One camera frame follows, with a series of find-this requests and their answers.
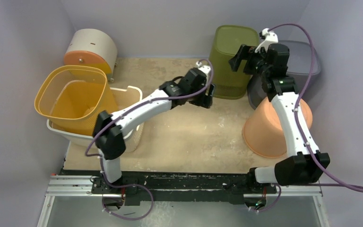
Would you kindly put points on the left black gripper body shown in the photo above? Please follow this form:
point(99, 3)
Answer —
point(200, 99)

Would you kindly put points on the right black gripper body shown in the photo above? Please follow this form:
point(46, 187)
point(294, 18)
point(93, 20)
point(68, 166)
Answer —
point(247, 59)

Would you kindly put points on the olive green slatted bin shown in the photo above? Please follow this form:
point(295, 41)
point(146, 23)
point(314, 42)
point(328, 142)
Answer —
point(226, 43)

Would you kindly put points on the grey slatted waste bin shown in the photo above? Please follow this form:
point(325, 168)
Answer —
point(298, 67)

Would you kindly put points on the orange plastic bucket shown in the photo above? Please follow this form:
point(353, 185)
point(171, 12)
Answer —
point(263, 133)

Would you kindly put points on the white perforated basket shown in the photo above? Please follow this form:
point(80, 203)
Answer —
point(124, 98)

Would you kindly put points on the yellow slatted bin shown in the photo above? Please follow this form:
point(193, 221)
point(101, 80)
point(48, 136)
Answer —
point(72, 96)

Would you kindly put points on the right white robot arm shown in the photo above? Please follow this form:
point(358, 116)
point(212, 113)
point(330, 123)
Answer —
point(304, 163)

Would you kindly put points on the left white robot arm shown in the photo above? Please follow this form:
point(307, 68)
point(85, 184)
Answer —
point(110, 128)

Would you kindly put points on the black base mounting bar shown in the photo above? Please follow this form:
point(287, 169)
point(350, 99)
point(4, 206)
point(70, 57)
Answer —
point(185, 187)

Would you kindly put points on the white cylinder orange-yellow face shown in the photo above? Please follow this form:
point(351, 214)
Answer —
point(93, 48)

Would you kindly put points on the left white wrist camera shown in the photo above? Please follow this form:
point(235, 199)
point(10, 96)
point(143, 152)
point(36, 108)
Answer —
point(202, 67)

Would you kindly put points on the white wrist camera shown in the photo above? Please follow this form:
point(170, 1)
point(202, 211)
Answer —
point(202, 67)
point(268, 38)

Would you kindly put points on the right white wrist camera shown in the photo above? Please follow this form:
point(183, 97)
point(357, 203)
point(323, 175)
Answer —
point(268, 38)

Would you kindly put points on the aluminium rail frame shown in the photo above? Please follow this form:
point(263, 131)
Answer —
point(69, 202)

